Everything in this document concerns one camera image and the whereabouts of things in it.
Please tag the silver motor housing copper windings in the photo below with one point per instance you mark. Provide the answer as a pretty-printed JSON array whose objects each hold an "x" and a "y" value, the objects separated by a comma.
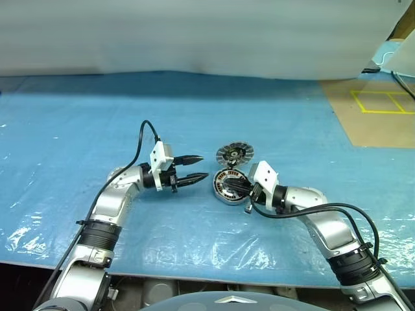
[{"x": 228, "y": 201}]

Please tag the brown cardboard sheet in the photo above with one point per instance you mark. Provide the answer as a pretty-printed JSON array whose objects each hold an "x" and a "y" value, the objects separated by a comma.
[{"x": 373, "y": 129}]

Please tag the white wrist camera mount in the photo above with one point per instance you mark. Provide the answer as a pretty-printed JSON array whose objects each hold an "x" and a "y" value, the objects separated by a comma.
[
  {"x": 264, "y": 176},
  {"x": 157, "y": 158}
]

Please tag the dark flat background device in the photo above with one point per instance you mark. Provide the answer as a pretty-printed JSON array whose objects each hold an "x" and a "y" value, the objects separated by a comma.
[{"x": 369, "y": 69}]

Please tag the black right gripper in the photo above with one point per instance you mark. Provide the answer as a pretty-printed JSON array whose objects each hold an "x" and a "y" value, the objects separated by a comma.
[{"x": 256, "y": 194}]

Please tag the grey robot torso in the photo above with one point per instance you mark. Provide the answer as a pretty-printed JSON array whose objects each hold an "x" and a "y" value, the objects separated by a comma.
[{"x": 194, "y": 304}]

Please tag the white foam backdrop sheet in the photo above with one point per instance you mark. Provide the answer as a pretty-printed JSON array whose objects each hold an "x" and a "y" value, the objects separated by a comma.
[{"x": 194, "y": 32}]

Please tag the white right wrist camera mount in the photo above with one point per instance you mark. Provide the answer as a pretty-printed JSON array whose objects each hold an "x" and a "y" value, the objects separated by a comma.
[{"x": 264, "y": 176}]

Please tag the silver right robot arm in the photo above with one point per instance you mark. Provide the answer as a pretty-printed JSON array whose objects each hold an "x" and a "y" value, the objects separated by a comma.
[{"x": 334, "y": 230}]

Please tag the blue plastic table sheet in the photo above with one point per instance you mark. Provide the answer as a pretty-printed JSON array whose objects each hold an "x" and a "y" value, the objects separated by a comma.
[{"x": 97, "y": 113}]

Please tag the silver finned motor lid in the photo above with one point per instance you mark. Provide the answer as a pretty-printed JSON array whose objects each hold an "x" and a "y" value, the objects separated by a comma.
[{"x": 223, "y": 154}]

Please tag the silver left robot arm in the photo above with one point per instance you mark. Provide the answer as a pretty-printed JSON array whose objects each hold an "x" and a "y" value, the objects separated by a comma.
[{"x": 110, "y": 201}]

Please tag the grey cylinder under table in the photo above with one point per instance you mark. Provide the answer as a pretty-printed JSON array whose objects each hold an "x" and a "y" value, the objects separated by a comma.
[{"x": 159, "y": 287}]

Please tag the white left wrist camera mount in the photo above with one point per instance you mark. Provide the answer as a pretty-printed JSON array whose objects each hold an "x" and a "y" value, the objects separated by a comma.
[{"x": 157, "y": 158}]

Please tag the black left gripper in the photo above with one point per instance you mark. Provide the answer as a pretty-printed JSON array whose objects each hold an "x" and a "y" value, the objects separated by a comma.
[{"x": 168, "y": 178}]

